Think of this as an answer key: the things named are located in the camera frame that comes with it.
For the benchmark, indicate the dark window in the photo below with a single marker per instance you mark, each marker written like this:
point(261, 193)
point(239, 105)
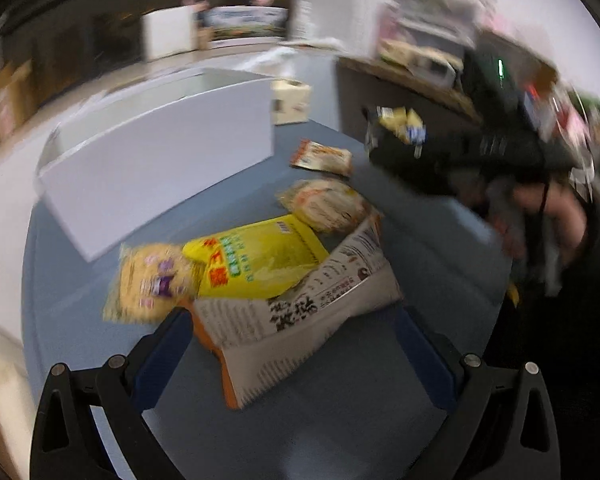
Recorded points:
point(80, 30)

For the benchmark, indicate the white sofa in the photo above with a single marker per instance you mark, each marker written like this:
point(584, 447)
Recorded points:
point(0, 360)

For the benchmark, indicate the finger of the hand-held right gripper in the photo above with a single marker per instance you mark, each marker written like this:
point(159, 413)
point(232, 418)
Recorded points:
point(445, 127)
point(410, 165)

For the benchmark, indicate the stone window sill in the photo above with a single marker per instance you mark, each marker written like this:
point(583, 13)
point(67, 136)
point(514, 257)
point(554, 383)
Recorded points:
point(105, 85)

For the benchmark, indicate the large brown cardboard box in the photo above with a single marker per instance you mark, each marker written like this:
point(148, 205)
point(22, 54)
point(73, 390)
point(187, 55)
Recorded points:
point(10, 100)

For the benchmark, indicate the yellow tissue pack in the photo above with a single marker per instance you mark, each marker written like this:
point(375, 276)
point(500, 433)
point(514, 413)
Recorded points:
point(397, 51)

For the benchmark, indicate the small yellow snack packet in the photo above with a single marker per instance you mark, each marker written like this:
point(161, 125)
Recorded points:
point(400, 122)

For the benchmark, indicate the white black speaker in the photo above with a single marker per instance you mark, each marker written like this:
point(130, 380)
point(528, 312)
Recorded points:
point(432, 71)

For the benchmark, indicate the small orange white snack packet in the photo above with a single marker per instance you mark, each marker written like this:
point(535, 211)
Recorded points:
point(322, 158)

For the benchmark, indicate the round rice cracker packet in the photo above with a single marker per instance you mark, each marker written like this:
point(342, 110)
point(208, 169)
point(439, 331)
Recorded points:
point(325, 205)

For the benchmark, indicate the white cardboard box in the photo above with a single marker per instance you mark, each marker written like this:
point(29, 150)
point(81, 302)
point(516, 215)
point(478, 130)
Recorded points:
point(155, 170)

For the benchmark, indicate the wooden desk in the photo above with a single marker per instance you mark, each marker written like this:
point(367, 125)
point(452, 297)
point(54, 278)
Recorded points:
point(390, 80)

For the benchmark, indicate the printed carton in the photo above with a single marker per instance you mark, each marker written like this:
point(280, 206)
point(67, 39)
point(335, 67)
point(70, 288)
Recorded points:
point(245, 22)

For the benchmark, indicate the yellow-green tissue pack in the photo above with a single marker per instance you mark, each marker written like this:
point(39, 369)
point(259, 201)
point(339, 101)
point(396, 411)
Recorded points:
point(291, 102)

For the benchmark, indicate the blue tablecloth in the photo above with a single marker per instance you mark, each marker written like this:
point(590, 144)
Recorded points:
point(305, 410)

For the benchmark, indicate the large white orange snack bag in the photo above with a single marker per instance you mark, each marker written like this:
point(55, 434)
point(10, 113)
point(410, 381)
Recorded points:
point(300, 320)

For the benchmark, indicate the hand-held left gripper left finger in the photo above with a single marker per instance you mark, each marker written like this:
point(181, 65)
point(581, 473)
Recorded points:
point(157, 360)

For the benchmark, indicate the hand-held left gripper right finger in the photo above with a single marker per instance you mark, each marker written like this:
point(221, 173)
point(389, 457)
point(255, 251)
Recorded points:
point(425, 360)

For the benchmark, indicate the yellow snack bag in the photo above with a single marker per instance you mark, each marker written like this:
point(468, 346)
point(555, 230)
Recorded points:
point(260, 260)

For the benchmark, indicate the person's right hand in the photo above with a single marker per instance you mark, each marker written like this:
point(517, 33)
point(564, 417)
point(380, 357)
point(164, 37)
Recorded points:
point(567, 220)

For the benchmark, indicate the purple print cracker packet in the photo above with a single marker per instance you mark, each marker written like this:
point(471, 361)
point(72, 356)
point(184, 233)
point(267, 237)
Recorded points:
point(150, 280)

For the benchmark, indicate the white foam box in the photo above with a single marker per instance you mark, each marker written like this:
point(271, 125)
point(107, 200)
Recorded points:
point(169, 34)

